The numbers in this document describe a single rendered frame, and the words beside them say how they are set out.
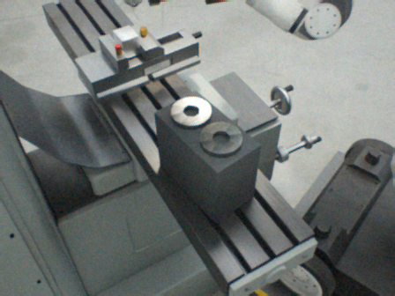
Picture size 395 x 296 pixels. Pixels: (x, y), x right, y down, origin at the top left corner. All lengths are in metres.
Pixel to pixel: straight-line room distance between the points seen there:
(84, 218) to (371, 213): 0.88
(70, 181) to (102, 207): 0.13
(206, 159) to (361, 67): 2.18
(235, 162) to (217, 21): 2.40
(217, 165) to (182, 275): 0.93
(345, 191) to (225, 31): 1.85
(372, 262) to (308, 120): 1.27
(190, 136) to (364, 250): 0.73
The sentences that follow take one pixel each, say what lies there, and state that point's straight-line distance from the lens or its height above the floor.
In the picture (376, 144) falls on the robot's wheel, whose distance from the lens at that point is 1.73.
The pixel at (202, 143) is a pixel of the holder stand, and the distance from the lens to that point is 0.93.
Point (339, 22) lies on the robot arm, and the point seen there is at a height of 1.20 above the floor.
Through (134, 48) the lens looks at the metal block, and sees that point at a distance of 1.34.
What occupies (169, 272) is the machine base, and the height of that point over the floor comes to 0.20.
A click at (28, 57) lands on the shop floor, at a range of 3.14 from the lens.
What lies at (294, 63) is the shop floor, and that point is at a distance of 2.95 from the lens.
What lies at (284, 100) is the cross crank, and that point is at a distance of 1.75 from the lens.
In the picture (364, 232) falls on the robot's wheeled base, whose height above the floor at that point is 0.57.
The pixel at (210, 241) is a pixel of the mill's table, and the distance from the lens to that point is 1.03.
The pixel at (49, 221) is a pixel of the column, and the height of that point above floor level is 0.75.
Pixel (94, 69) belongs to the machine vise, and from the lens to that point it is 1.35.
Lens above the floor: 1.81
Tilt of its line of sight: 49 degrees down
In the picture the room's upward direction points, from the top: 1 degrees counter-clockwise
